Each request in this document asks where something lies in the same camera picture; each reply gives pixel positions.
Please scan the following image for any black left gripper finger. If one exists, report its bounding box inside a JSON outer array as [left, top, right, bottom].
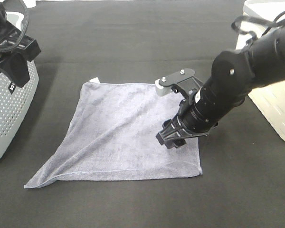
[[0, 53, 30, 87]]

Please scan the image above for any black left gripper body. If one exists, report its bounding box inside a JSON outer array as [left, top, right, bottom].
[[0, 23, 41, 62]]

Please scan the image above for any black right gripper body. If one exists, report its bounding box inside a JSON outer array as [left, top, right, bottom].
[[161, 117, 208, 141]]

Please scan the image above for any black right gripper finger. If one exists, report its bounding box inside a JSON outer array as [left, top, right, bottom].
[[175, 139, 186, 147], [156, 133, 177, 149]]

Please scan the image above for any grey microfibre towel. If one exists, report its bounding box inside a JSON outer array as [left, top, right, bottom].
[[24, 81, 202, 189]]

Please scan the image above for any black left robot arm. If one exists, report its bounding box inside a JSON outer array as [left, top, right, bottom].
[[0, 0, 41, 87]]

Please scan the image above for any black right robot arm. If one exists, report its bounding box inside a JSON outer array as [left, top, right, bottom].
[[156, 19, 285, 149]]

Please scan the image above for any grey perforated plastic basket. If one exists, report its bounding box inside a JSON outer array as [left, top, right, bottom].
[[0, 12, 39, 159]]

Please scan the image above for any white cylindrical object at back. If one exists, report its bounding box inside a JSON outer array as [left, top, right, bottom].
[[22, 0, 36, 8]]

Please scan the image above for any black felt table mat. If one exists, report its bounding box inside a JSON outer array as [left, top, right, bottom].
[[0, 0, 285, 228]]

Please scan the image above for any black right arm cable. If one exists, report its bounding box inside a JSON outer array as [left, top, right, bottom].
[[231, 9, 285, 46]]

